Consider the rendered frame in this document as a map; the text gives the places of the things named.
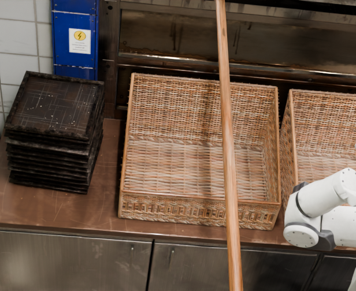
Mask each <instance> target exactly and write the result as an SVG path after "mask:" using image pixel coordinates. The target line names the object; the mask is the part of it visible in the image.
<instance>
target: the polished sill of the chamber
mask: <svg viewBox="0 0 356 291"><path fill-rule="evenodd" d="M120 1H124V2H136V3H146V4H153V5H164V6H175V7H182V8H193V9H205V10H215V11H216V0H120ZM225 11H226V12H233V13H244V14H256V15H262V16H273V17H284V18H295V19H302V20H313V21H325V22H331V23H342V24H353V25H356V6H352V5H341V4H335V3H323V2H313V1H301V0H225Z"/></svg>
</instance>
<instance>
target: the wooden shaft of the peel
mask: <svg viewBox="0 0 356 291"><path fill-rule="evenodd" d="M216 16H217V40H218V64H219V78H220V102H221V126H222V150H223V164H224V188H225V212H226V225H227V250H228V274H229V291H243V280H242V262H241V253H240V234H239V217H238V198H237V189H236V171H235V153H234V143H233V125H232V107H231V89H230V79H229V61H228V43H227V25H226V15H225V0H216Z"/></svg>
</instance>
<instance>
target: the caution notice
mask: <svg viewBox="0 0 356 291"><path fill-rule="evenodd" d="M90 51H91V30H85V29H73V28H69V52H72V53H84V54H90Z"/></svg>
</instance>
